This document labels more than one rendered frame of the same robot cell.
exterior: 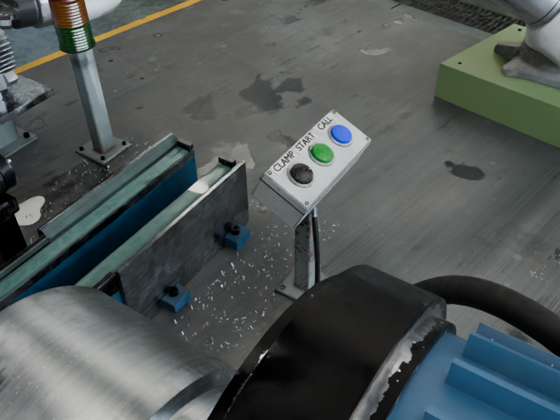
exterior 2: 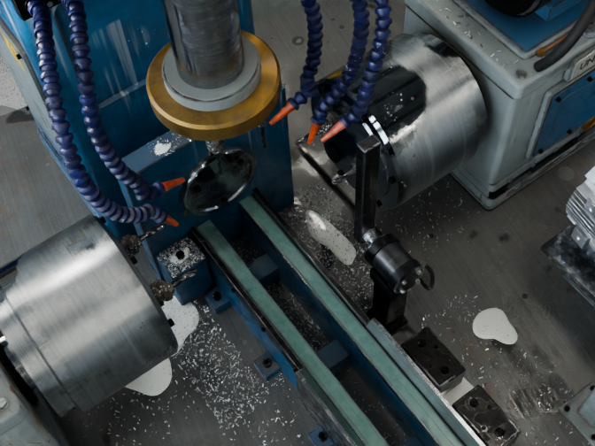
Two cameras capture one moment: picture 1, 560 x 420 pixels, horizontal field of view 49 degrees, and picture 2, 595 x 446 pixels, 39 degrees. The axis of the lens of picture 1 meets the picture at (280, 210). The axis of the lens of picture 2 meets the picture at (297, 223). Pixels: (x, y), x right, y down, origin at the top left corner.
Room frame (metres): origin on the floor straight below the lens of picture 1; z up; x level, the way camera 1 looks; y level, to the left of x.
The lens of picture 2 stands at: (0.78, -0.23, 2.19)
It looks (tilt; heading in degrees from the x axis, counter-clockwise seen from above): 59 degrees down; 114
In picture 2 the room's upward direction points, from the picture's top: 4 degrees counter-clockwise
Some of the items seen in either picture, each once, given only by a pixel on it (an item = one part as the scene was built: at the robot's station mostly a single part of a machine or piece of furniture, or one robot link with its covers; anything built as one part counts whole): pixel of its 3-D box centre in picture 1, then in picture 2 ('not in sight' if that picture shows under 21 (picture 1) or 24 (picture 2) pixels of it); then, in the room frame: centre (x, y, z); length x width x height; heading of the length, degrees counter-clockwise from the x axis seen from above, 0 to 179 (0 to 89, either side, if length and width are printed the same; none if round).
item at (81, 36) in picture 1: (74, 33); not in sight; (1.03, 0.36, 1.05); 0.06 x 0.06 x 0.04
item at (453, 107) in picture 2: not in sight; (408, 111); (0.60, 0.69, 1.04); 0.41 x 0.25 x 0.25; 56
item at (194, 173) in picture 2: not in sight; (220, 182); (0.33, 0.46, 1.01); 0.15 x 0.02 x 0.15; 56
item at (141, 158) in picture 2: not in sight; (203, 172); (0.28, 0.50, 0.97); 0.30 x 0.11 x 0.34; 56
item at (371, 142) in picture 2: not in sight; (367, 194); (0.59, 0.45, 1.12); 0.04 x 0.03 x 0.26; 146
